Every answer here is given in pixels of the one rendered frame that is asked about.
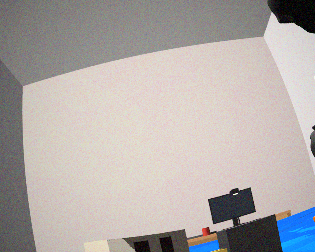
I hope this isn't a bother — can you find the black two-prong plug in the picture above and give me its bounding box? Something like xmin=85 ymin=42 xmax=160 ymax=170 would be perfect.
xmin=212 ymin=214 xmax=283 ymax=252

